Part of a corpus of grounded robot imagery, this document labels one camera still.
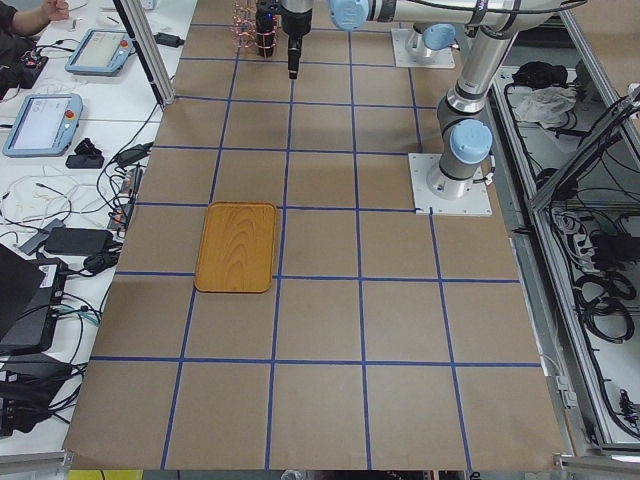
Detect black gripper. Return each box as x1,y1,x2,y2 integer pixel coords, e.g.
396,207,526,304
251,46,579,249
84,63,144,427
280,0,313,80

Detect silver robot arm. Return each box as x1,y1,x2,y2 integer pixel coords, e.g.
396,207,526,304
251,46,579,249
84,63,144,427
329,1,578,200
268,1,455,80

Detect dark wine bottle front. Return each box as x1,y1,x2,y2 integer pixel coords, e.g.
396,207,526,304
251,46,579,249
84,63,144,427
255,1,276,58

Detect wooden tray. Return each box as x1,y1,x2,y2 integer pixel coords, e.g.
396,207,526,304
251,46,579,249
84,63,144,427
194,202,277,294

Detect person hand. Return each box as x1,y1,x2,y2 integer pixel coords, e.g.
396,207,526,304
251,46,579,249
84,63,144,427
41,0,69,22

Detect small black power adapter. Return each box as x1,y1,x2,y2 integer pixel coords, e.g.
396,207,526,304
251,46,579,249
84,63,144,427
154,32,185,48

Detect teach pendant near person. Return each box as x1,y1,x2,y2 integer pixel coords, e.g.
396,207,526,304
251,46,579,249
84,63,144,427
65,29,133,76

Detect white crumpled cloth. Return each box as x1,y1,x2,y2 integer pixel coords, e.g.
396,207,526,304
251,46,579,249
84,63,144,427
514,86,577,128

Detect black power adapter brick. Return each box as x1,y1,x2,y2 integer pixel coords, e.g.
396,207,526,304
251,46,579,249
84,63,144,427
44,227,112,256

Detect black laptop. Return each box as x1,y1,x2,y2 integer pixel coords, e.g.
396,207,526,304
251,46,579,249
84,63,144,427
1,246,67,356

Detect copper wire bottle basket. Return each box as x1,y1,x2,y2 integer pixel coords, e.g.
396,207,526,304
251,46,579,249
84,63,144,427
231,0,278,57

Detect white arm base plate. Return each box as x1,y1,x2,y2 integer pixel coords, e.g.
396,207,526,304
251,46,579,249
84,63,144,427
408,153,492,217
391,28,455,69

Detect aluminium frame post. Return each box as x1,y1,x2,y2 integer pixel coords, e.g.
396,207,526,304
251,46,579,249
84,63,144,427
113,0,175,109

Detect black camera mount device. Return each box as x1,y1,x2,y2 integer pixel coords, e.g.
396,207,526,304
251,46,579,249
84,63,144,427
65,137,104,169

